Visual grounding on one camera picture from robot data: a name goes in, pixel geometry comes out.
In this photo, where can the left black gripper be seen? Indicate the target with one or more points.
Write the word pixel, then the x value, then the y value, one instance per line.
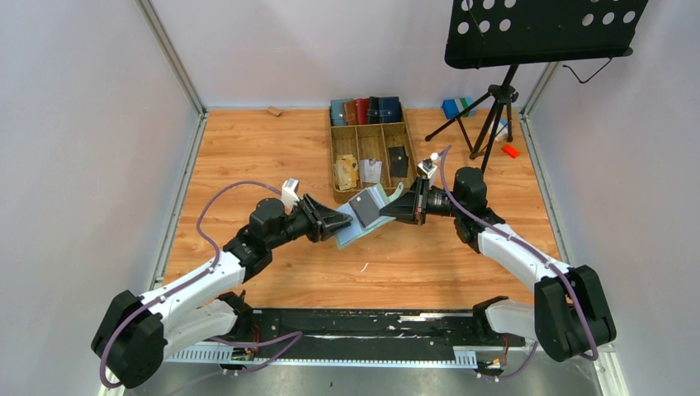
pixel 314 217

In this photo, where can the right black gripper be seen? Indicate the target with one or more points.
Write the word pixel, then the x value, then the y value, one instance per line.
pixel 418 200

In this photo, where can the green card holder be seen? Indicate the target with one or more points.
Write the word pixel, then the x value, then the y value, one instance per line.
pixel 354 231

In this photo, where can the dark card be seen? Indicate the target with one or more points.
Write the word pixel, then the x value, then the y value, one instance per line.
pixel 365 208

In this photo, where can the grey credit card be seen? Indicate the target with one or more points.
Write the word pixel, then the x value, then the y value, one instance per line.
pixel 370 171

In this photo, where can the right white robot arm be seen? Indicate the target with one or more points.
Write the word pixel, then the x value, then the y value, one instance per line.
pixel 570 315

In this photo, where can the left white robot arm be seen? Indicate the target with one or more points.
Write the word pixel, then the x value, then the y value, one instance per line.
pixel 138 333

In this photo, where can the black card in tray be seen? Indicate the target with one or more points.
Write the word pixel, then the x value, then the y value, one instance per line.
pixel 399 162

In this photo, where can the gold cards pile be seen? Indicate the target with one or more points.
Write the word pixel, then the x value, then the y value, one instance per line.
pixel 345 171

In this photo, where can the wicker tray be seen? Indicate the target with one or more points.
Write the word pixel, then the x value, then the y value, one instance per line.
pixel 371 141

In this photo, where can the black wallet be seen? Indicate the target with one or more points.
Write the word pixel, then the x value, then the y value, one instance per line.
pixel 373 107

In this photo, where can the dark blue wallet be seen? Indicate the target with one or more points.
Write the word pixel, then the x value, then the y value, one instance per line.
pixel 390 110

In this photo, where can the light blue wallet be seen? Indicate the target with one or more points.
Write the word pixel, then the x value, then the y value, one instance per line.
pixel 337 115

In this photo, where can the blue green white block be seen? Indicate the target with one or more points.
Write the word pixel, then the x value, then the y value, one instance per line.
pixel 453 107

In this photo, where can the brown wallet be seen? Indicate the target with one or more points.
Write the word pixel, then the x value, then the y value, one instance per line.
pixel 349 109

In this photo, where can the red small block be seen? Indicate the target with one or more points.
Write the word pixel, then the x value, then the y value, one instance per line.
pixel 510 150

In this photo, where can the red wallet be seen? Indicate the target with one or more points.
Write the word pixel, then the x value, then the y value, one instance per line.
pixel 362 105

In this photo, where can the white blue small object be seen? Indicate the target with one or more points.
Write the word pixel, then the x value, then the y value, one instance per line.
pixel 502 131

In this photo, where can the small cardboard piece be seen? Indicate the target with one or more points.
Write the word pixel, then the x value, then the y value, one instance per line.
pixel 274 111

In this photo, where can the black music stand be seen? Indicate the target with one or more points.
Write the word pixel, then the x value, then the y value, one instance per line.
pixel 484 34

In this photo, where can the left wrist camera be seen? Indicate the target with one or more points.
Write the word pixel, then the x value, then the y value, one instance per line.
pixel 289 191

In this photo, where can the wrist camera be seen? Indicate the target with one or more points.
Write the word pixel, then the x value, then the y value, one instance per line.
pixel 289 191
pixel 428 167

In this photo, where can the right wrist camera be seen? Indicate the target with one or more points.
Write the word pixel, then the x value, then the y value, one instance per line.
pixel 428 167

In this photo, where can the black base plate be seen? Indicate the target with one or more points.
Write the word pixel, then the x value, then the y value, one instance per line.
pixel 370 335

